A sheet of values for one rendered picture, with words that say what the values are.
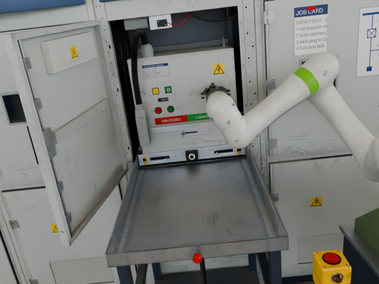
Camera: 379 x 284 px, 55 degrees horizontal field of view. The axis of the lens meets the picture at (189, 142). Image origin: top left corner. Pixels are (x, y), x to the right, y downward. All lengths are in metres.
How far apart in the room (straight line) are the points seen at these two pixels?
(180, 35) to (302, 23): 0.98
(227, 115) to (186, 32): 1.24
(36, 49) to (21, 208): 1.05
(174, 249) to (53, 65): 0.75
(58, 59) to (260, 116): 0.76
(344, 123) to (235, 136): 0.47
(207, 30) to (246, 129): 1.24
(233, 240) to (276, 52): 0.88
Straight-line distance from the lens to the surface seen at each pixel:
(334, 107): 1.60
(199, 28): 2.47
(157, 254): 1.29
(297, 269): 2.29
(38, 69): 1.32
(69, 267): 2.29
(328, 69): 1.49
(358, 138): 1.56
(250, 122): 1.37
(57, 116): 1.38
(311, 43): 1.76
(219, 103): 1.31
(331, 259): 1.12
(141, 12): 1.70
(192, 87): 1.72
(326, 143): 1.92
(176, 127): 1.73
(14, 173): 2.05
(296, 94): 1.43
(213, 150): 1.81
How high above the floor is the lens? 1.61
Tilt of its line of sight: 21 degrees down
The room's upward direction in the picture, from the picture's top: 7 degrees counter-clockwise
